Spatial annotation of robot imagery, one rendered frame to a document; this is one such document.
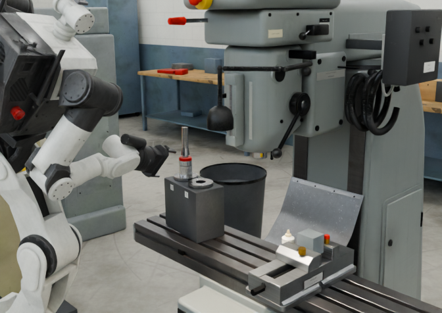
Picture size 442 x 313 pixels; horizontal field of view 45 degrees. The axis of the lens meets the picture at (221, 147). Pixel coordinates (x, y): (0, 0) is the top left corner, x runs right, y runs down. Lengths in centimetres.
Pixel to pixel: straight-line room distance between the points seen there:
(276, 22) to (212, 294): 89
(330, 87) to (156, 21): 730
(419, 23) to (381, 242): 81
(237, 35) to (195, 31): 667
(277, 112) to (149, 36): 756
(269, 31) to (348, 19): 40
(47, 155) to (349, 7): 103
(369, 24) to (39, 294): 137
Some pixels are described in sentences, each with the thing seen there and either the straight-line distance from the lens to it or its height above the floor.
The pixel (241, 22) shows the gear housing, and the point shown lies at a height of 170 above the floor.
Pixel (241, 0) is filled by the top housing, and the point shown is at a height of 175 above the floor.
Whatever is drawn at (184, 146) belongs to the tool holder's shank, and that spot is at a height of 125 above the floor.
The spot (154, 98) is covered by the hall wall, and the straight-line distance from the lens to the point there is 909.
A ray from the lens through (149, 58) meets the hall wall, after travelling 909.
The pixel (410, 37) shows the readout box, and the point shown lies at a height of 165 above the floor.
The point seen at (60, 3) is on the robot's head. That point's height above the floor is 175.
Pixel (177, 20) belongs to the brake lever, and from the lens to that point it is 153.
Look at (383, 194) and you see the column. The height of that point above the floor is 109.
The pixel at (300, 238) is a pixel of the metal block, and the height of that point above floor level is 107.
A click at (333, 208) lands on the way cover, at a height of 103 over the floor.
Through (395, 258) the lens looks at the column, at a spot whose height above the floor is 82.
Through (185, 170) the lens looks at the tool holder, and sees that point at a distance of 196.
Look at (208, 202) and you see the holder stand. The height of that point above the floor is 108.
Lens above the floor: 173
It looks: 14 degrees down
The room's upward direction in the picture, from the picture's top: 1 degrees counter-clockwise
